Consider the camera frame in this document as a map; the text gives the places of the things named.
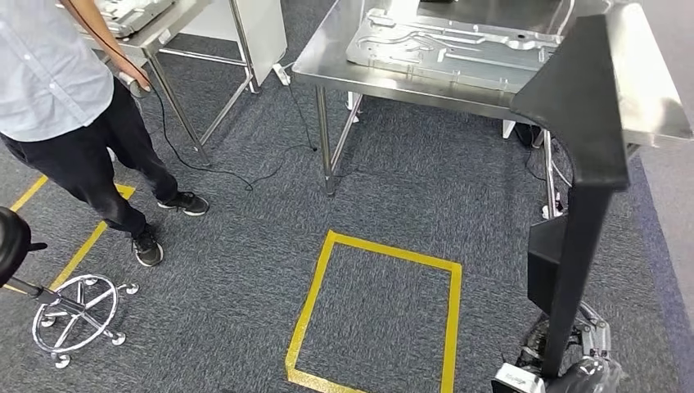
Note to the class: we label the person's hand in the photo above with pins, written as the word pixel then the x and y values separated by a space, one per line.
pixel 136 73

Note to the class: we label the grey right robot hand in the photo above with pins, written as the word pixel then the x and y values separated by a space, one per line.
pixel 591 377

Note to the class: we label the handheld button controller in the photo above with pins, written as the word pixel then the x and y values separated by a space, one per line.
pixel 130 87

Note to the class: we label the black plastic plate part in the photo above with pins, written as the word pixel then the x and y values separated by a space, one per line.
pixel 585 108

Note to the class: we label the person's forearm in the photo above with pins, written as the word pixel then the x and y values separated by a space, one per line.
pixel 95 27

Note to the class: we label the steel workbench table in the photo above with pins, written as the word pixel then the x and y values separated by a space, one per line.
pixel 325 65

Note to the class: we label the steel side table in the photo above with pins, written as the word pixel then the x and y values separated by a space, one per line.
pixel 179 16

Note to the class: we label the person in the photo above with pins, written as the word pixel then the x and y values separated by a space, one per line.
pixel 54 81

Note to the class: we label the white board panel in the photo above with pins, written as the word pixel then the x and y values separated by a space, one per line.
pixel 265 32

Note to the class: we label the white power strip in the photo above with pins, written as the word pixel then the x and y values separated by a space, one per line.
pixel 550 212
pixel 282 75

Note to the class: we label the yellow floor tape square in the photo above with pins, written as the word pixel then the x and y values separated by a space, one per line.
pixel 452 325
pixel 81 249

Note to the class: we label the black round stool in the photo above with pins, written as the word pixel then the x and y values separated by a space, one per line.
pixel 11 244

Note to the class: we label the large stamped steel panel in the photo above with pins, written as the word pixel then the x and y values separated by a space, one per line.
pixel 433 59

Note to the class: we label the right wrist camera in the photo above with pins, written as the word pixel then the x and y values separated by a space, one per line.
pixel 515 382

